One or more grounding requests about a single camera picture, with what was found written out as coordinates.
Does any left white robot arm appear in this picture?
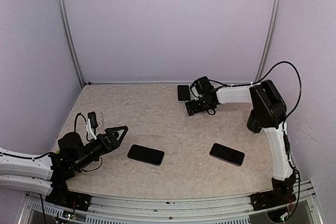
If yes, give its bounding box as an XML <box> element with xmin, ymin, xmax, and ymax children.
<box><xmin>1</xmin><ymin>126</ymin><xmax>128</xmax><ymax>206</ymax></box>

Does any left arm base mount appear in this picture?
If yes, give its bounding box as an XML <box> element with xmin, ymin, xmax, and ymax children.
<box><xmin>45</xmin><ymin>180</ymin><xmax>92</xmax><ymax>211</ymax></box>

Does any clear magsafe phone case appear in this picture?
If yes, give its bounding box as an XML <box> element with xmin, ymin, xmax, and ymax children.
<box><xmin>96</xmin><ymin>112</ymin><xmax>104</xmax><ymax>129</ymax></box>

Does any aluminium frame post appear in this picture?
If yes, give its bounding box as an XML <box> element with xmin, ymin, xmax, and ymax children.
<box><xmin>255</xmin><ymin>0</ymin><xmax>281</xmax><ymax>81</ymax></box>
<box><xmin>57</xmin><ymin>0</ymin><xmax>86</xmax><ymax>88</ymax></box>

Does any aluminium front rail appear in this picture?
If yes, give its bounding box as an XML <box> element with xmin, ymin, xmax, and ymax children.
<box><xmin>18</xmin><ymin>180</ymin><xmax>325</xmax><ymax>223</ymax></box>

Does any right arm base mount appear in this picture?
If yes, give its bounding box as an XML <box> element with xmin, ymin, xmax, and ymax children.
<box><xmin>250</xmin><ymin>178</ymin><xmax>296</xmax><ymax>211</ymax></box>

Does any dark red phone right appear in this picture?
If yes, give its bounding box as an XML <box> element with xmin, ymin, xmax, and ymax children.
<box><xmin>209</xmin><ymin>143</ymin><xmax>245</xmax><ymax>166</ymax></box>

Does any black phone table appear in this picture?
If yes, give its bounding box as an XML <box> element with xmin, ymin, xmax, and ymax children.
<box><xmin>127</xmin><ymin>144</ymin><xmax>164</xmax><ymax>166</ymax></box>

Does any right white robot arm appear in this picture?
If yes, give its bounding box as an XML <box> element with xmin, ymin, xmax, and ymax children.
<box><xmin>185</xmin><ymin>76</ymin><xmax>295</xmax><ymax>182</ymax></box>

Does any left aluminium frame post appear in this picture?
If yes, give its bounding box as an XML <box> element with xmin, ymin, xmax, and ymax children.
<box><xmin>57</xmin><ymin>0</ymin><xmax>86</xmax><ymax>88</ymax></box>

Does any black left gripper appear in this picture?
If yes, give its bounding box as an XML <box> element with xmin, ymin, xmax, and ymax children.
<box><xmin>75</xmin><ymin>125</ymin><xmax>128</xmax><ymax>170</ymax></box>

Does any right aluminium frame post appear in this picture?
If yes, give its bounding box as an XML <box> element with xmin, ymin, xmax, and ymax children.
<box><xmin>255</xmin><ymin>0</ymin><xmax>281</xmax><ymax>81</ymax></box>

